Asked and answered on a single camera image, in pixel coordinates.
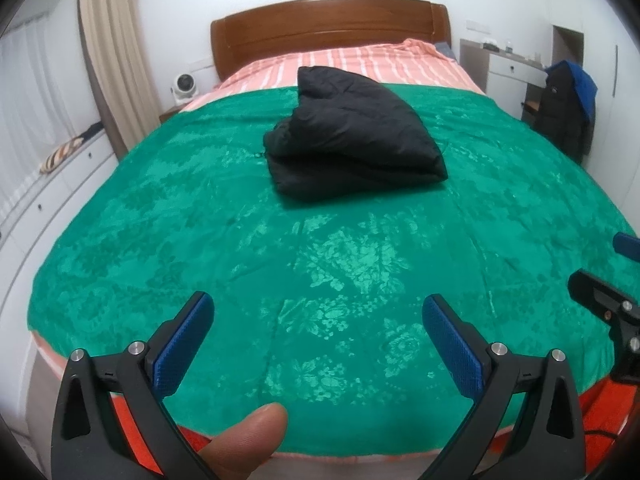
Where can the white sheer curtain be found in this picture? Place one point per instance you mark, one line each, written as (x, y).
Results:
(35, 85)

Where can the beige curtain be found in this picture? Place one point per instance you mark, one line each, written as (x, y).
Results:
(115, 60)

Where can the black puffer jacket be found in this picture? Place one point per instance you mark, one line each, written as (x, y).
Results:
(350, 140)

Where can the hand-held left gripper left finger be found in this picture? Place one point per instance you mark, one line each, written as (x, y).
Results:
(180, 345)

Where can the striped cushion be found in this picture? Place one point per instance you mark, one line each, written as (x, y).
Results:
(62, 152)

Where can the blue garment on chair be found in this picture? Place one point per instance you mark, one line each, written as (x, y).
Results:
(585, 85)

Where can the white drawer cabinet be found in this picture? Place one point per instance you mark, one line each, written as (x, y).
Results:
(50, 200)

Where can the green floral blanket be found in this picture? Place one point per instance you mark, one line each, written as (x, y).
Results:
(200, 210)

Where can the pink striped bed sheet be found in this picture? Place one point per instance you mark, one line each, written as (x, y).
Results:
(270, 72)

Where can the small white fan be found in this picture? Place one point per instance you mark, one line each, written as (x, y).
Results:
(185, 87)

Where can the white desk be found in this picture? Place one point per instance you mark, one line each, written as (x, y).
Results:
(510, 72)

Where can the wooden nightstand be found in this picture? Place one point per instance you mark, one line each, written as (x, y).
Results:
(170, 115)

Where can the grey pillow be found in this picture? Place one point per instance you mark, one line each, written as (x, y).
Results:
(446, 51)

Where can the orange bed cover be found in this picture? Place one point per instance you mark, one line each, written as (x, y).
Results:
(605, 410)

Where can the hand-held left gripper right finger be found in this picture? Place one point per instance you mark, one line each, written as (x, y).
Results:
(455, 345)

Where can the person's left hand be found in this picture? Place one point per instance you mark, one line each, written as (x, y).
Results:
(245, 440)

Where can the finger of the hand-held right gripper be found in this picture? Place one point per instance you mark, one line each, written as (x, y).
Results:
(629, 245)
(605, 295)

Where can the black coat on chair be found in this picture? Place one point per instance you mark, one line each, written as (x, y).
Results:
(560, 110)

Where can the white wall socket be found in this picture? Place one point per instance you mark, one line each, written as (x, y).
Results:
(476, 25)

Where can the wooden headboard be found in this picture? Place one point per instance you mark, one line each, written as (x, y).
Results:
(325, 30)

